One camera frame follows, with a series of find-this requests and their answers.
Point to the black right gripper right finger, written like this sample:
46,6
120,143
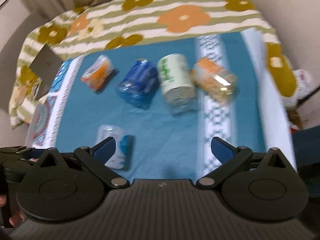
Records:
232,160

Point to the black tripod leg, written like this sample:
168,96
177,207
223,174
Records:
308,96

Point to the grey open laptop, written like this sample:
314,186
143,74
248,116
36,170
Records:
46,66

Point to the orange labelled plastic cup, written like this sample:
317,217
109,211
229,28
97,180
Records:
95,76

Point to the orange clear plastic cup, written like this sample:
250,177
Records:
217,82

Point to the person's left hand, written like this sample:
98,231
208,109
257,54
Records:
8,217

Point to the white plastic bag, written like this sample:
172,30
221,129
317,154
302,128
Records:
304,87

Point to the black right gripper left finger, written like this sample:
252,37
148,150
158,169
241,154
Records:
95,159

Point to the blue patterned table cloth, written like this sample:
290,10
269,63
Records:
168,146

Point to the white blue labelled plastic cup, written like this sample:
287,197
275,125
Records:
124,146

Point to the green white labelled plastic cup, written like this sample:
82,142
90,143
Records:
176,86

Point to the floral striped bed quilt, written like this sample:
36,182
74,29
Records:
121,23

